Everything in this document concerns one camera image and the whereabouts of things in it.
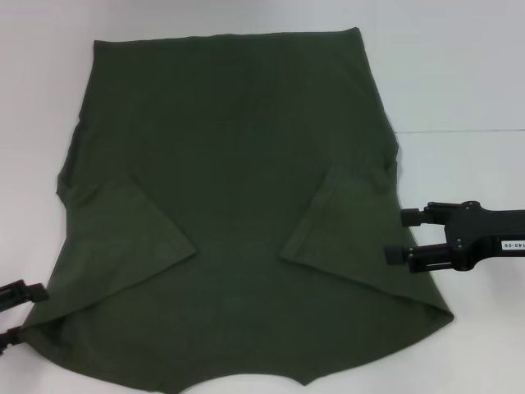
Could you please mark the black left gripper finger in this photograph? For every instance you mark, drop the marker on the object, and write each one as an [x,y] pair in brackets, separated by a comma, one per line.
[24,293]
[10,338]

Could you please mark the dark green t-shirt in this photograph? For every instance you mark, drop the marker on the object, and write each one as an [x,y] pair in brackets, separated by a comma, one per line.
[238,164]

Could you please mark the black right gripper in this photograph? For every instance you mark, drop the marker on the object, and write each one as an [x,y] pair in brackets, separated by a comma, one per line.
[488,242]

